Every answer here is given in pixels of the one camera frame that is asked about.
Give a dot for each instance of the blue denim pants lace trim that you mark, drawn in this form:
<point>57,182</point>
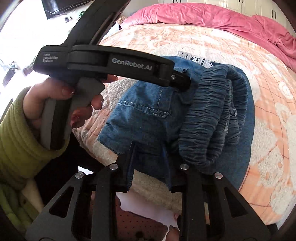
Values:
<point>210,126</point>

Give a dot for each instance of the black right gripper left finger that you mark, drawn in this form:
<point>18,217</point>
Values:
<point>85,207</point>

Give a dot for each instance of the orange bear pattern blanket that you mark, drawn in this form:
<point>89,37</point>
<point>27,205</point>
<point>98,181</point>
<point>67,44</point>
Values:
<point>268,181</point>

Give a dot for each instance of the person's right hand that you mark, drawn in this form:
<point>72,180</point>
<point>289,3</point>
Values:
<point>173,233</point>

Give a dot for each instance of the pink duvet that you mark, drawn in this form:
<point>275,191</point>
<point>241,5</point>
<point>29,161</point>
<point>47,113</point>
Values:
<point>260,30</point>

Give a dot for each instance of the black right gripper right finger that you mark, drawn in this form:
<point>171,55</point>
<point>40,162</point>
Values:
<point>212,209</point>

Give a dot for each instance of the person's left hand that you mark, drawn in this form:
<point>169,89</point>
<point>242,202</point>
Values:
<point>34,101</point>

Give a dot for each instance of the black wall television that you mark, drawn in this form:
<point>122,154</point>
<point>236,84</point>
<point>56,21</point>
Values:
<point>54,8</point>

